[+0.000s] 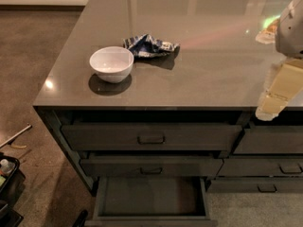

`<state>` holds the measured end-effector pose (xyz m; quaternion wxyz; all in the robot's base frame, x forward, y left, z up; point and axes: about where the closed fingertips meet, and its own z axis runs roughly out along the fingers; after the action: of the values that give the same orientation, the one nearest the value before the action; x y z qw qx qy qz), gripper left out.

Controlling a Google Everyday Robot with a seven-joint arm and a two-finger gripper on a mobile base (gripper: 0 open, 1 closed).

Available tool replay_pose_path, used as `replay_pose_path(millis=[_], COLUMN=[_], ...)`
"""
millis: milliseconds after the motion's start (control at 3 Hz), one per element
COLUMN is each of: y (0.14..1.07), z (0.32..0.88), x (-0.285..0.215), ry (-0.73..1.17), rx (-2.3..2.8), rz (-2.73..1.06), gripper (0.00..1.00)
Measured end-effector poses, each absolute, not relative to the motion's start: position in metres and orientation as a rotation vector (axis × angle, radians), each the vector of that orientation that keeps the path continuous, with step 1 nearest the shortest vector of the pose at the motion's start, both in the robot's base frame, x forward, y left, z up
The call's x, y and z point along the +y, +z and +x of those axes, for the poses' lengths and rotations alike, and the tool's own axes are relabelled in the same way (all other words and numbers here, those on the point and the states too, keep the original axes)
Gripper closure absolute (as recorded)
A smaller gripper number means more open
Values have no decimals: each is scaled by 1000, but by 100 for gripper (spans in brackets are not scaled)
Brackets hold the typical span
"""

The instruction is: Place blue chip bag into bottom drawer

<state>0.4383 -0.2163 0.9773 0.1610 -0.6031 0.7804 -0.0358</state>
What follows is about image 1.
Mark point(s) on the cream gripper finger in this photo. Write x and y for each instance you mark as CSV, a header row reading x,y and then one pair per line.
x,y
283,82
268,34

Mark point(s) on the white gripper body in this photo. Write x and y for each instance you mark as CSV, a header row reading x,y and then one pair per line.
x,y
291,32

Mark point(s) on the blue chip bag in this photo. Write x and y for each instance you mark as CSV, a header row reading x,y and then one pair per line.
x,y
146,46

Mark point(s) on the grey top right drawer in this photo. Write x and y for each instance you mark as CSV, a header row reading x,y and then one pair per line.
x,y
270,139

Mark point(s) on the grey middle right drawer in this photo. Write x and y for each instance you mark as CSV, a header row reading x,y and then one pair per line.
x,y
262,167

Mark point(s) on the grey bottom right drawer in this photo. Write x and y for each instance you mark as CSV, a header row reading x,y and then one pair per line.
x,y
256,185

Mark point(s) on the open grey bottom drawer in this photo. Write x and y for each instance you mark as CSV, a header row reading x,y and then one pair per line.
x,y
151,202

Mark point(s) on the grey middle left drawer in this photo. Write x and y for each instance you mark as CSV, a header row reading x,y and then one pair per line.
x,y
150,165

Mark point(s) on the grey top left drawer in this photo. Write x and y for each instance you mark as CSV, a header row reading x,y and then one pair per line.
x,y
152,130

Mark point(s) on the white ceramic bowl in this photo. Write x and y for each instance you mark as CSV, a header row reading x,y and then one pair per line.
x,y
112,64

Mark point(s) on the black object at bottom edge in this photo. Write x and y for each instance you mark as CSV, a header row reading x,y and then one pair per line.
x,y
79,222

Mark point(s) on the metal rod on floor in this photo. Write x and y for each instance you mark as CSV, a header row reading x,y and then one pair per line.
x,y
28,127

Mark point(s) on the black tray with bottle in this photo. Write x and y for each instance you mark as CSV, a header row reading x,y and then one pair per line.
x,y
11,179

